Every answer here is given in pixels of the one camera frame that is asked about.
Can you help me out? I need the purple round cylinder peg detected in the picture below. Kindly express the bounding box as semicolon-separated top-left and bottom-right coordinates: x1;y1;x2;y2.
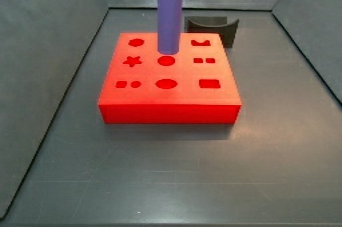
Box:
157;0;183;55

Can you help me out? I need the dark grey curved cradle block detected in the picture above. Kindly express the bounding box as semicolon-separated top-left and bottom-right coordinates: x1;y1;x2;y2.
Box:
184;16;239;48

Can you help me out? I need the red shape sorter block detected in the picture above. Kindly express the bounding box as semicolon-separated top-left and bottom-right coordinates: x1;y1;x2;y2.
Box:
97;33;241;124

